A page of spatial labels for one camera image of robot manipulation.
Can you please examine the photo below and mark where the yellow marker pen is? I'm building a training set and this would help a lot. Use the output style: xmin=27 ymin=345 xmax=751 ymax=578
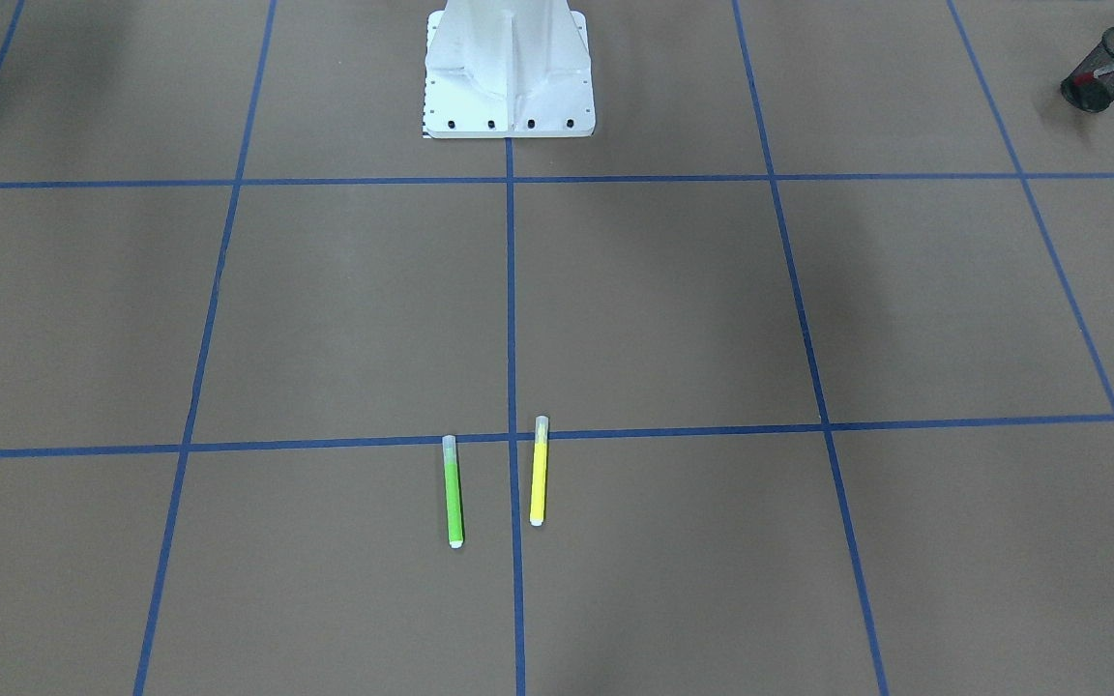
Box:
xmin=529 ymin=415 xmax=551 ymax=528

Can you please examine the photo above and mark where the green marker pen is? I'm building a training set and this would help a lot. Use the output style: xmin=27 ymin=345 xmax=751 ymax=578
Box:
xmin=441 ymin=433 xmax=465 ymax=550

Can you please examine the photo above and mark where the near black mesh cup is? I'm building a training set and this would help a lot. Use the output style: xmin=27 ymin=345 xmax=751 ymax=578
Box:
xmin=1061 ymin=26 xmax=1114 ymax=114

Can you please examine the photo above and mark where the white camera stand column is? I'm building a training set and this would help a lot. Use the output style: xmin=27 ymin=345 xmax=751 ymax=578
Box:
xmin=422 ymin=1 xmax=597 ymax=138

